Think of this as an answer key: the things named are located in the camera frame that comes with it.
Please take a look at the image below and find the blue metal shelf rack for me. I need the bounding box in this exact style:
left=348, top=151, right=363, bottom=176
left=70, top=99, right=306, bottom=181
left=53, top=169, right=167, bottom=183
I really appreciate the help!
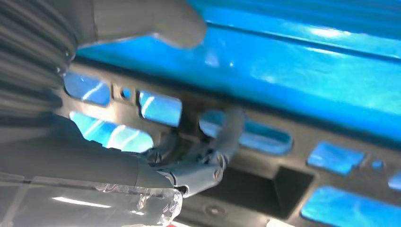
left=62, top=0, right=401, bottom=227

